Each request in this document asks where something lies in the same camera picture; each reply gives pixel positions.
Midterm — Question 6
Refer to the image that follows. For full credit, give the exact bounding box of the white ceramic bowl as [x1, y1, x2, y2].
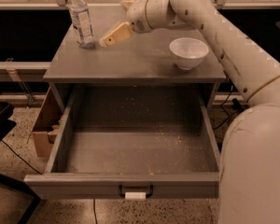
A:
[169, 37, 209, 70]

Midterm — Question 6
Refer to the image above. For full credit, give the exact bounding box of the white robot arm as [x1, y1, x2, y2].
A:
[100, 0, 280, 224]

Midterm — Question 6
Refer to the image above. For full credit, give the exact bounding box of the black stand at left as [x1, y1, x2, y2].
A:
[0, 107, 44, 224]

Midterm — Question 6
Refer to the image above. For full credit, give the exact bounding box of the grey drawer cabinet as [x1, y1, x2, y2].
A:
[43, 4, 227, 114]

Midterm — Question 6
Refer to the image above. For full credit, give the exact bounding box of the black floor cable at left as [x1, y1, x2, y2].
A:
[1, 139, 43, 175]

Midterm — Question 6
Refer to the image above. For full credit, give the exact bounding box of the black cable at right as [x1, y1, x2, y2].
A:
[212, 84, 241, 142]

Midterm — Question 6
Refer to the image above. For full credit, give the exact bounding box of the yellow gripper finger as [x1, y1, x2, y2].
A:
[99, 21, 133, 47]
[120, 0, 134, 10]

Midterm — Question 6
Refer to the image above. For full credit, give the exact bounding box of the metal rail frame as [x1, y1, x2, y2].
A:
[0, 0, 280, 105]

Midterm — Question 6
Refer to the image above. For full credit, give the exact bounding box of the brown cardboard box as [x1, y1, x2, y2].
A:
[32, 89, 63, 157]

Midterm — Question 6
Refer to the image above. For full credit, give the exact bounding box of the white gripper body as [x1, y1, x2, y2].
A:
[126, 0, 152, 34]

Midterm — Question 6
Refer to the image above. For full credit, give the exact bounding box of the clear plastic water bottle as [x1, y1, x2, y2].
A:
[68, 0, 94, 49]

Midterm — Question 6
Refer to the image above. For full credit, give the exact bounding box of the open grey top drawer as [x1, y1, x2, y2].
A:
[24, 84, 220, 199]

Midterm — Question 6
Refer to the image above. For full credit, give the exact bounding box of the black drawer handle with tag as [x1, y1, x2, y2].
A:
[119, 186, 154, 201]

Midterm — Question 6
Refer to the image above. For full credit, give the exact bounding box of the black stand leg at right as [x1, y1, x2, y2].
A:
[231, 98, 245, 112]

